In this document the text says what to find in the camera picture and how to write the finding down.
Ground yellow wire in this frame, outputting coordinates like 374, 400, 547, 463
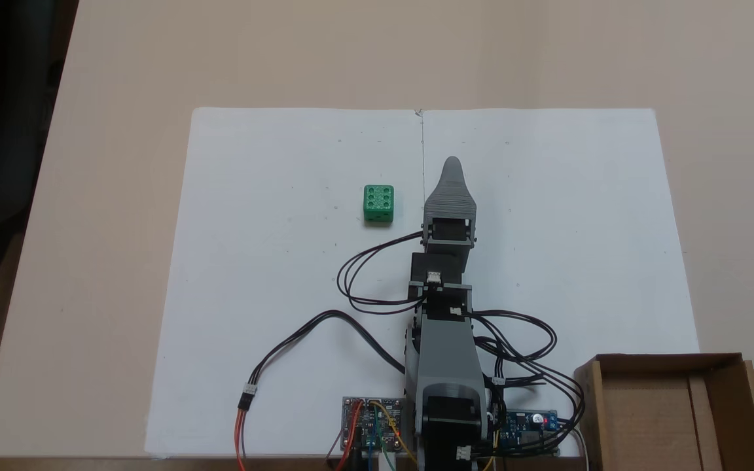
369, 401, 499, 471

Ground green circuit board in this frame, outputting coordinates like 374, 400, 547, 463
342, 396, 408, 453

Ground black gripper motor cable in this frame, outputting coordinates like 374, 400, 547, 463
336, 231, 429, 316

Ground black and orange cable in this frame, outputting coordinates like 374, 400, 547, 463
236, 309, 409, 471

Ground white paper sheet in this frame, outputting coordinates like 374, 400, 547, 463
145, 108, 425, 457
420, 108, 702, 457

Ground blue circuit board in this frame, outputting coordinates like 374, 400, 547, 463
500, 410, 560, 456

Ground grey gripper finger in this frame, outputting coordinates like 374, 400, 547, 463
423, 156, 478, 248

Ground black cable with white connector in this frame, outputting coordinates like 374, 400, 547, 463
482, 353, 548, 419

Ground brown cardboard box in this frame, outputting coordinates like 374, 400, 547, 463
573, 353, 754, 471

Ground green dice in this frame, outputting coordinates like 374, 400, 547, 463
363, 184, 395, 225

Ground long black motor cable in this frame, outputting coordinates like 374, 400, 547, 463
465, 309, 587, 452

